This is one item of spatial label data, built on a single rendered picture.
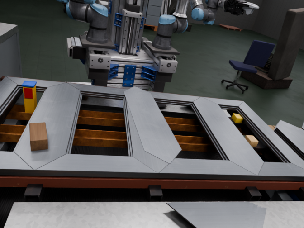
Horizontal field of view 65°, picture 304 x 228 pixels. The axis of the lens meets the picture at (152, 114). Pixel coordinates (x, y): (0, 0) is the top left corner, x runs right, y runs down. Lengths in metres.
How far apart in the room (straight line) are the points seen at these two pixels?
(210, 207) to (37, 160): 0.66
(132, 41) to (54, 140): 1.09
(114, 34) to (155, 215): 1.39
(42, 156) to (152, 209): 0.46
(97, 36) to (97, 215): 1.17
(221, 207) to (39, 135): 0.75
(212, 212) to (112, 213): 0.37
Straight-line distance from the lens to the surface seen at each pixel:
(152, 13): 8.09
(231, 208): 1.03
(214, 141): 1.27
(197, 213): 0.95
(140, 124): 1.20
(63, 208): 0.93
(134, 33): 1.88
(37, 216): 0.93
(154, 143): 1.09
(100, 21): 1.70
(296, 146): 1.52
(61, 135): 1.08
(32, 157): 0.99
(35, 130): 1.04
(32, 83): 1.42
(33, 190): 0.97
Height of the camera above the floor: 1.49
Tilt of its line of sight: 29 degrees down
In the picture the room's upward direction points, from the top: 12 degrees clockwise
